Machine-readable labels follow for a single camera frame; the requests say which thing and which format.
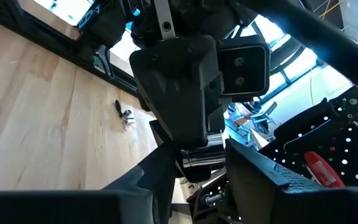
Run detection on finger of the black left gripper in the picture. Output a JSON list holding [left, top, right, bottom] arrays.
[[129, 35, 223, 148], [149, 119, 177, 147]]

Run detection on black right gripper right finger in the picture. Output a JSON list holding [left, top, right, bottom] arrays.
[[225, 139, 358, 224]]

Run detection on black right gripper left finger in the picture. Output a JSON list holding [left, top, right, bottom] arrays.
[[0, 141, 180, 224]]

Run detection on red T-handle hex key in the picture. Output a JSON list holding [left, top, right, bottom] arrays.
[[304, 151, 346, 189]]

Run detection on black pliers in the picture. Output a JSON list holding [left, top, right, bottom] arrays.
[[273, 88, 358, 153]]

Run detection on small metal bolt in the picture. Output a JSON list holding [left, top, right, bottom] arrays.
[[114, 99, 124, 119]]

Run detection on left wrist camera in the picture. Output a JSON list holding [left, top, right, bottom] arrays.
[[218, 35, 272, 103]]

